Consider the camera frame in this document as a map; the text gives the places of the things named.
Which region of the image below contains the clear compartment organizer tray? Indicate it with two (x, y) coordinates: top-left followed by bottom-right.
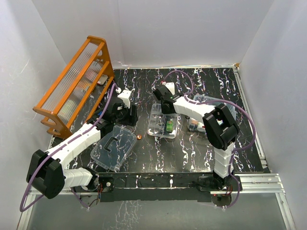
(147, 103), (178, 139)

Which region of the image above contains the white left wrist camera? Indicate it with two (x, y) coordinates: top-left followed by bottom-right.
(116, 88), (132, 108)

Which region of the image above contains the clear medicine kit box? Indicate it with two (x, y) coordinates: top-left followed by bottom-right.
(188, 94), (236, 133)

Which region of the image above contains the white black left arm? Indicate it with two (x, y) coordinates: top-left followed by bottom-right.
(26, 103), (138, 199)

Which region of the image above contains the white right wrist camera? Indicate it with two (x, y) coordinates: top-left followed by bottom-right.
(162, 81), (175, 95)

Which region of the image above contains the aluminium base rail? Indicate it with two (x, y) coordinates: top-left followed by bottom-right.
(47, 172), (285, 197)

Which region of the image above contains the orange wooden rack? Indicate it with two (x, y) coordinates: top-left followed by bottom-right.
(33, 35), (115, 139)

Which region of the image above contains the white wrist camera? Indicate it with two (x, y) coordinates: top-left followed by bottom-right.
(162, 81), (175, 95)
(116, 88), (132, 108)

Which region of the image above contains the clear kit lid black handle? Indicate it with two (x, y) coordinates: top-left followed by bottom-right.
(91, 126), (137, 172)

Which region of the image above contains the green medicine carton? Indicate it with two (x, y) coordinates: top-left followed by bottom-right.
(165, 119), (174, 133)

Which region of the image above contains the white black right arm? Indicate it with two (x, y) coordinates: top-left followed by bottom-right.
(153, 85), (239, 190)

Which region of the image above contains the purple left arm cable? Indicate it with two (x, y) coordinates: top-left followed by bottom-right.
(19, 83), (119, 213)

